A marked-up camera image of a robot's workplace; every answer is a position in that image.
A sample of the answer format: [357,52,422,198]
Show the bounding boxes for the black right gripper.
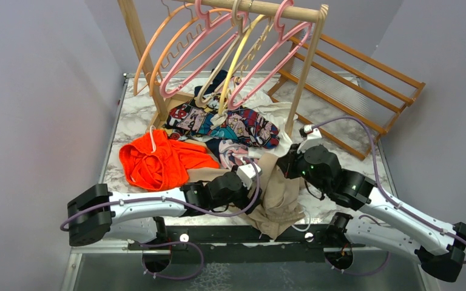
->
[275,142,329,193]

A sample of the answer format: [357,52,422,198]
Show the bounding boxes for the beige shorts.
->
[186,152,307,241]

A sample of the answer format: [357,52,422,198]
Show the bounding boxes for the orange mesh shorts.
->
[118,129,220,192]

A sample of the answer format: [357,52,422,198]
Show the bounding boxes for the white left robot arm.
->
[60,165,261,249]

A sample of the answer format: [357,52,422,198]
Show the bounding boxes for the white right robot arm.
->
[277,144,466,283]

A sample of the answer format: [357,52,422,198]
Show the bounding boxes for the comic print shorts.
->
[164,101,280,149]

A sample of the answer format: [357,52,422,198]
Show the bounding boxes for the yellow hanger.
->
[217,15,267,116]

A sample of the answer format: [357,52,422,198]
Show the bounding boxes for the inner orange hanger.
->
[146,1,237,99]

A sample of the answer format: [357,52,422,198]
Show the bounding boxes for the orange hanger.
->
[133,1,187,96]
[146,1,237,99]

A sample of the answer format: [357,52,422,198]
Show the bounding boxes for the right pink hanger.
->
[226,0,313,111]

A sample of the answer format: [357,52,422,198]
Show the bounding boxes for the pink hanger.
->
[226,0,313,111]
[158,0,249,99]

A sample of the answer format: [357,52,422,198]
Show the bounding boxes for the beige hanger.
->
[195,0,249,107]

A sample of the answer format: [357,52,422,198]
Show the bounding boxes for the cream notched hanger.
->
[233,8,274,79]

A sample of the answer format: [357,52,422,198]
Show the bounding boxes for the left pink hanger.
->
[158,0,249,99]

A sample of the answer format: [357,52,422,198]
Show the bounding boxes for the outer orange hanger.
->
[133,1,187,96]

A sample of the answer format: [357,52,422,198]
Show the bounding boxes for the orange wooden slatted shelf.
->
[266,33,427,161]

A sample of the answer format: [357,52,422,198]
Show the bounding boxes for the white garment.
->
[228,92,292,159]

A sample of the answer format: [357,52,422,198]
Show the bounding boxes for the dark navy garment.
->
[204,70,242,100]

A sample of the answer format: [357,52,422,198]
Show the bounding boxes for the wooden clothes rack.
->
[118,1,329,133]

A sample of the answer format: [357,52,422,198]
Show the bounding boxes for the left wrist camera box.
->
[236,163,262,189]

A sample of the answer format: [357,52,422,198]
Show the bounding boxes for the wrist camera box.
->
[297,124,322,153]
[236,163,262,189]

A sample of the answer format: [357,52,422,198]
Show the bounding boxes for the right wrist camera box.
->
[297,124,322,153]

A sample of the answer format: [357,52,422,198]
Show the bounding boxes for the black mounting rail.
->
[126,218,356,272]

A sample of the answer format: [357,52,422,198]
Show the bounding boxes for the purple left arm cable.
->
[59,157,263,233]

